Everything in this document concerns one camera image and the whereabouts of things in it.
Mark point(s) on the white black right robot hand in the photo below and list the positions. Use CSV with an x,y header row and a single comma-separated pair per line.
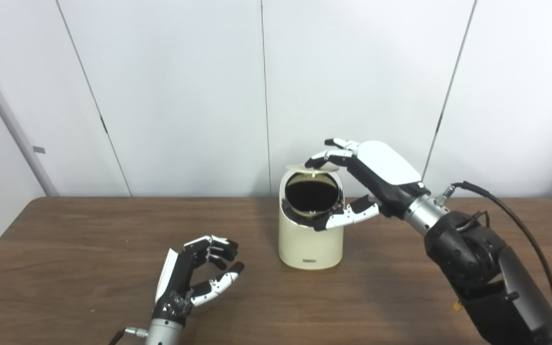
x,y
386,167

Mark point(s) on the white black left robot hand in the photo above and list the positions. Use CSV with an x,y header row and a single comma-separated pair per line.
x,y
175,282

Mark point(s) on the cream-colored round bin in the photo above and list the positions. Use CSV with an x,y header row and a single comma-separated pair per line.
x,y
309,247

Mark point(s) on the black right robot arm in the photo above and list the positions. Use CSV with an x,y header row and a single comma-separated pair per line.
x,y
477,258

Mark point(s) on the black bin liner bag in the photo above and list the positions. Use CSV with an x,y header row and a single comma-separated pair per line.
x,y
312,194

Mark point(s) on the black wall panel clip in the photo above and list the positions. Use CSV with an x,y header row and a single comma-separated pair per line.
x,y
103,124

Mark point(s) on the small grey wall label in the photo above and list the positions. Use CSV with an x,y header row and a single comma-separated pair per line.
x,y
39,149

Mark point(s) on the grey wall corner post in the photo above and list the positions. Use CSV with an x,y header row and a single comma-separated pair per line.
x,y
12,124

